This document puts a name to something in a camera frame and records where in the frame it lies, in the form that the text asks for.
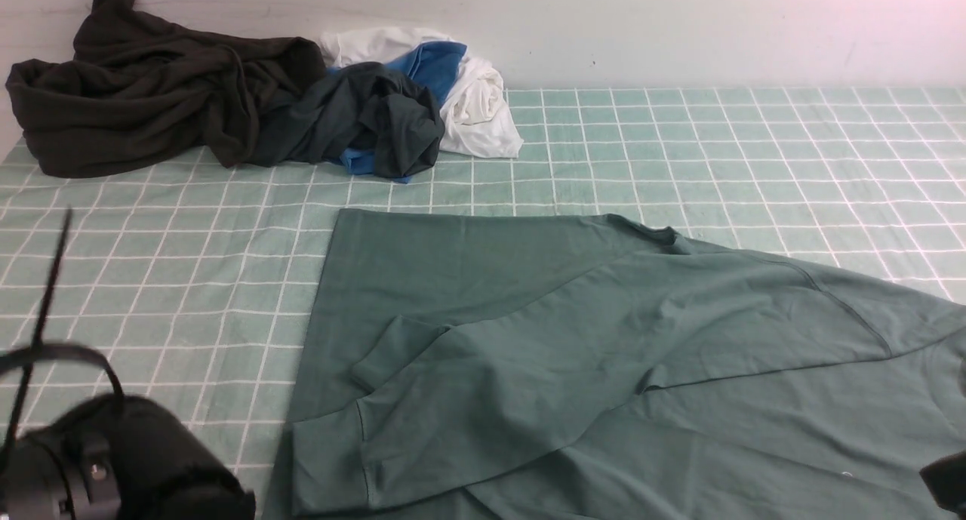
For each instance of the dark brown crumpled garment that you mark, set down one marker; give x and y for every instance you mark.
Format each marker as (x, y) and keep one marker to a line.
(141, 90)

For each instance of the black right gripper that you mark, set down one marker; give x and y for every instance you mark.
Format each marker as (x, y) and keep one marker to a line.
(945, 480)

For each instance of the blue crumpled garment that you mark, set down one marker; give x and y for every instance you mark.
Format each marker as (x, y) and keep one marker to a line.
(434, 67)

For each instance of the green checkered tablecloth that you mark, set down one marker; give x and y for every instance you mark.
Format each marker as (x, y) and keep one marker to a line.
(197, 282)

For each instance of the green long-sleeved shirt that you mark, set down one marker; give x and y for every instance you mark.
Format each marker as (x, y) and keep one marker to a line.
(594, 368)

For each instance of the dark green crumpled shirt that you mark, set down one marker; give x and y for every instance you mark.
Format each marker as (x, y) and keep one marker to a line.
(320, 123)

